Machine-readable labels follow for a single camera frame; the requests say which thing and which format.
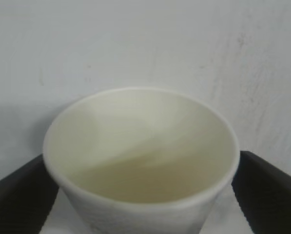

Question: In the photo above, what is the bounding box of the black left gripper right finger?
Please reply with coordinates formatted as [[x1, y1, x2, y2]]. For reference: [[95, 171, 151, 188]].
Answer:
[[232, 150, 291, 234]]

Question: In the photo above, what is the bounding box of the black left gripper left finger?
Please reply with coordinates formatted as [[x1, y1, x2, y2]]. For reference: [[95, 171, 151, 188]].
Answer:
[[0, 153, 60, 234]]

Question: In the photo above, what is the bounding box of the white paper cup green logo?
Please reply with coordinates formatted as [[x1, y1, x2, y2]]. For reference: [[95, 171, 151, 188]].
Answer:
[[42, 86, 240, 234]]

